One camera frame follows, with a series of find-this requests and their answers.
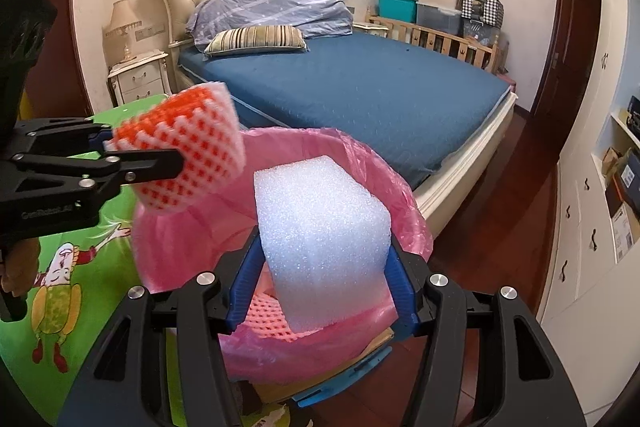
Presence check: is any wooden crib rail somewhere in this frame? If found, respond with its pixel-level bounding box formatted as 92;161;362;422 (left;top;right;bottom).
365;9;508;75

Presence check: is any blue-grey pillow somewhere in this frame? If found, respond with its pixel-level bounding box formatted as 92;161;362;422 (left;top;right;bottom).
185;0;351;50

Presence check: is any white wardrobe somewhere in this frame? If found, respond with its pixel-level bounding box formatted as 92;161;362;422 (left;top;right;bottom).
540;0;640;413

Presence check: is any blue plastic tray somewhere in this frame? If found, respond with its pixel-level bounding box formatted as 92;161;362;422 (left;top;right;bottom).
292;347;393;410

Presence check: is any green cartoon tablecloth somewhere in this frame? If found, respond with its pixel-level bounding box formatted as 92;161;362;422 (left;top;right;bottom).
0;94;241;427

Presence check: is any beige table lamp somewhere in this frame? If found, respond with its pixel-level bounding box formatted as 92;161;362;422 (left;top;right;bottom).
102;0;146;64

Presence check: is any striped pillow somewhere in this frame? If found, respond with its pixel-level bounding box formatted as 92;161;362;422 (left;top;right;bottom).
204;25;308;58

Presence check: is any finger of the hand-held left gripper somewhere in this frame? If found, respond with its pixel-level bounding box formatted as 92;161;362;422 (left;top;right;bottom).
17;119;116;158
12;148;184;185

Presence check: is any teal storage box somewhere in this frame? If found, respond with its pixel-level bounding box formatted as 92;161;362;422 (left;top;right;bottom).
377;0;418;24

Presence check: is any white nightstand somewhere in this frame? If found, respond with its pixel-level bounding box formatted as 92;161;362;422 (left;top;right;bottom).
107;49;171;108

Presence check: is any white printed box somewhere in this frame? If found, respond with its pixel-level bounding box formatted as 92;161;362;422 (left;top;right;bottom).
611;202;640;263

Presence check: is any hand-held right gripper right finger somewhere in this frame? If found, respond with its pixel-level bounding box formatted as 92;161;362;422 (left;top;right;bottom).
385;239;588;427

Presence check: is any pink bag lined trash bin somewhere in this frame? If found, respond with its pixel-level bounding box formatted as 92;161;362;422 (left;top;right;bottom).
131;127;435;380

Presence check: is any orange white foam fruit net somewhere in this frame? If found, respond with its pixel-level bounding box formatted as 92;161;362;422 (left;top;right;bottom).
112;82;246;212

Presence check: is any grey storage box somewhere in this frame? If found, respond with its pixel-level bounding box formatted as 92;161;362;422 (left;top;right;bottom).
415;3;463;36

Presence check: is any person's left hand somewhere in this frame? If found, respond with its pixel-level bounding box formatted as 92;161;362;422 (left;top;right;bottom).
0;238;42;298

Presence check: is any dark wood door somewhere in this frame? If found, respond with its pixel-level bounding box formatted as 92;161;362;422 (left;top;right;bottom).
530;0;601;120

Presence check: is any white foam block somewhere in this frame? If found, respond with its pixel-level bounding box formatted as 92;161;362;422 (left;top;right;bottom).
253;154;392;333

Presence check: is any black white checkered bag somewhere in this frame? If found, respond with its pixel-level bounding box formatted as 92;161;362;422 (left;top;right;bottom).
461;0;504;25

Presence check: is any pink foam fruit net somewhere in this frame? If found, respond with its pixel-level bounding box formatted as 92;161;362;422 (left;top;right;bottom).
245;292;321;338

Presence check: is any dark box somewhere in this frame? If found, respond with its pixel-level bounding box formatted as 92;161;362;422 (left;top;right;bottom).
605;147;640;218

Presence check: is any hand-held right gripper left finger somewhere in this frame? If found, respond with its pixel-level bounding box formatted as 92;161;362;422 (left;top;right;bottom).
59;227;266;427

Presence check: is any bed with blue sheet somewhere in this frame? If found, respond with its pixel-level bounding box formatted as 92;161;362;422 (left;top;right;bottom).
175;29;518;235

